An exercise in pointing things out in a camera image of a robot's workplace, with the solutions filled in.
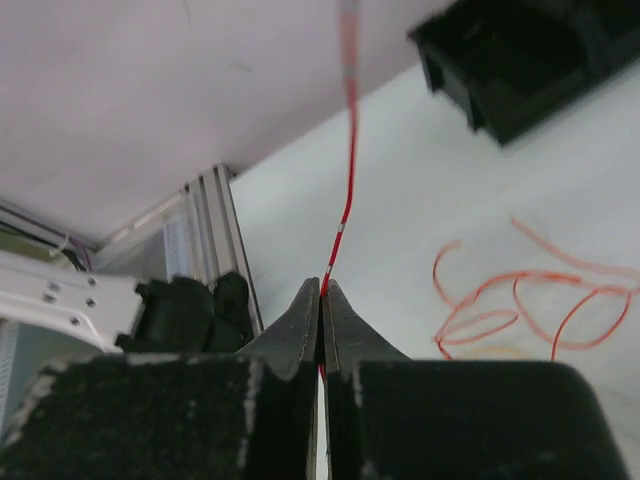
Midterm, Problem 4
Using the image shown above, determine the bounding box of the red white-striped cable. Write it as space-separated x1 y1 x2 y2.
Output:
318 0 361 480

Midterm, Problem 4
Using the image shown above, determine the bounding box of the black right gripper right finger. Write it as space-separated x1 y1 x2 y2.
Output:
321 282 629 479

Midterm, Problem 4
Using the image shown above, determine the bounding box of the black compartment storage bin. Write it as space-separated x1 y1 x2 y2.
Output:
407 0 639 145

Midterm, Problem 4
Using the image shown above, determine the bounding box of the orange-red cable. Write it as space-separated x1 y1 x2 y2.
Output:
432 215 640 362

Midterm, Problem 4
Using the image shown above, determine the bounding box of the aluminium frame rail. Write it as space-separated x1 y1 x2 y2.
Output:
94 165 263 335

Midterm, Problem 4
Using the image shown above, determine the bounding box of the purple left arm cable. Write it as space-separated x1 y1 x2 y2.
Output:
62 233 94 274

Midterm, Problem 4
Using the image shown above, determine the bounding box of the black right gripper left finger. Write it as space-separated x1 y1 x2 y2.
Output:
1 278 320 479

